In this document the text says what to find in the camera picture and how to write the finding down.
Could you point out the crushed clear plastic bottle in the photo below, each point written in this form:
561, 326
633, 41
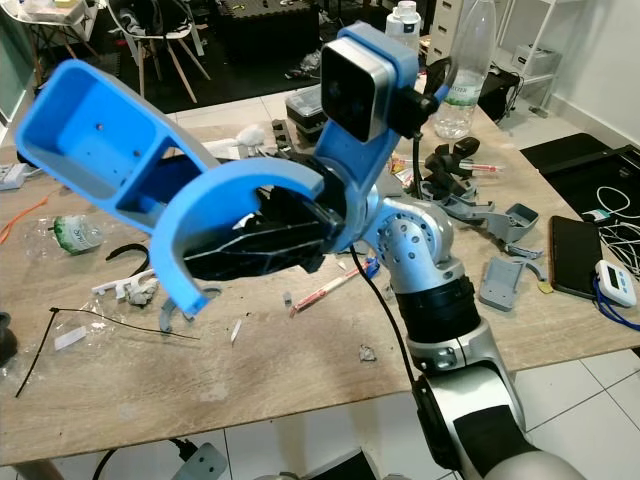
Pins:
76, 234

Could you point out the black curved strip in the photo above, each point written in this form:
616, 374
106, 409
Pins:
128, 247

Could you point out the white digital timer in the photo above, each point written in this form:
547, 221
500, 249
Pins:
618, 282

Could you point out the wooden leg chair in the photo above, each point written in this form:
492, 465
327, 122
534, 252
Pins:
160, 40

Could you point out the black hard case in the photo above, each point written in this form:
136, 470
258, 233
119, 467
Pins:
280, 30

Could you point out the blue curved right gripper finger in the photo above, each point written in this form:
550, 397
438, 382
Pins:
230, 180

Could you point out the white-capped clear water bottle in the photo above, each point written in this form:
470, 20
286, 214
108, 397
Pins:
402, 25

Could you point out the pink syringe pen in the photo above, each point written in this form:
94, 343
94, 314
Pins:
325, 292

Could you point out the grey curved plastic part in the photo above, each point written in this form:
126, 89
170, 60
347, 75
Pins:
172, 310

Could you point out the blue scoop right gripper finger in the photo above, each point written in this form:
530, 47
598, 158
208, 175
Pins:
90, 120

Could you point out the tall clear plastic bottle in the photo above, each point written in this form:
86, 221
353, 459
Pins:
465, 80

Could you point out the red white pen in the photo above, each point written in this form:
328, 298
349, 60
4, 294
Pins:
482, 170

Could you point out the white plastic bracket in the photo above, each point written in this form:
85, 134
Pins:
122, 285

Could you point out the small white paper tag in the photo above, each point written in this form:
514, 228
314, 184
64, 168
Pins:
71, 338

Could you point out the crumpled foil scrap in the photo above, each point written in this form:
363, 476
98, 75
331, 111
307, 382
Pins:
368, 353

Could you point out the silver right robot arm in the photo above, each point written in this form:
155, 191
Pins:
420, 250

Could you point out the black floor mat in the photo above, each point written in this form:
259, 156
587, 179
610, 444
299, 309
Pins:
585, 170

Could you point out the grey printed bracket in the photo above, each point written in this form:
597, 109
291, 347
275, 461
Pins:
510, 220

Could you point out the tiny white paper strip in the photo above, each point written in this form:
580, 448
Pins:
236, 332

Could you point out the grey flat printed part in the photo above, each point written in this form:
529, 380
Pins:
498, 285

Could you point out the black screw organiser box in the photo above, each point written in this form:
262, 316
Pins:
302, 115

